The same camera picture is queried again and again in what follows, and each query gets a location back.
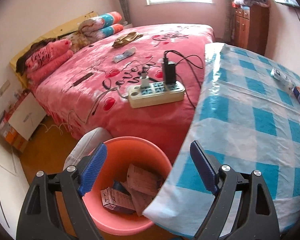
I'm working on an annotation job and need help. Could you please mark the blue white checkered tablecloth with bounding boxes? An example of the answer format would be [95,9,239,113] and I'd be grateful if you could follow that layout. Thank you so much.
[143,43,300,238]

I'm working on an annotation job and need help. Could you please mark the pink bed cover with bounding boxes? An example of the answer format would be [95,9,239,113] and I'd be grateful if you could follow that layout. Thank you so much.
[30,23,215,161]

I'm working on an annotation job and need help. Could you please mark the folded pink blanket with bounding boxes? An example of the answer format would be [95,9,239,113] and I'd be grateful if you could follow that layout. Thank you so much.
[25,39,74,85]

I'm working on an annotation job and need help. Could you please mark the brown wooden cabinet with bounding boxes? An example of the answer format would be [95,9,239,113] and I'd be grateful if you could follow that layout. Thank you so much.
[232,5,270,55]

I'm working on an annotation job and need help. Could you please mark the orange plastic trash bin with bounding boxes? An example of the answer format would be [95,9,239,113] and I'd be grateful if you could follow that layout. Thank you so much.
[83,137,172,236]

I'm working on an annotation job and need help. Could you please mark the rolled colourful quilt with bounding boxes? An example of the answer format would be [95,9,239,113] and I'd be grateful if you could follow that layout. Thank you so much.
[78,11,123,42]

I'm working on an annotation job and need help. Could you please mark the olive green cloth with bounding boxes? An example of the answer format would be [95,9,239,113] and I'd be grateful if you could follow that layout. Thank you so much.
[112,32,143,48]

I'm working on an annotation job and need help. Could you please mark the white usb charger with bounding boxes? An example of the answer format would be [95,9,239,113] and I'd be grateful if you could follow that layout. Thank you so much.
[140,73,149,88]

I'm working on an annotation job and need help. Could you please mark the black charger cable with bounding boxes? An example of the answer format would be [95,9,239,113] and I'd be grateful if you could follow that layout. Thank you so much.
[163,49,207,108]

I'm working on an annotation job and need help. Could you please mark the black power adapter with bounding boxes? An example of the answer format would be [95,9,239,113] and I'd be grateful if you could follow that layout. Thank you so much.
[161,56,176,85]

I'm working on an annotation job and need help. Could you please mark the beige power strip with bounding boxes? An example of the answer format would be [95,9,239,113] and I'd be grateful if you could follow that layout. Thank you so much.
[128,81,185,108]

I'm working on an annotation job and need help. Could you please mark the small blue white milk carton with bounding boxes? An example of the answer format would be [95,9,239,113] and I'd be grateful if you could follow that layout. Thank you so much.
[101,187,136,214]

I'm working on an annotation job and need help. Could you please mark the small white tube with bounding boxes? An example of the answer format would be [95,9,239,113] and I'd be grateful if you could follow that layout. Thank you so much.
[113,47,136,63]

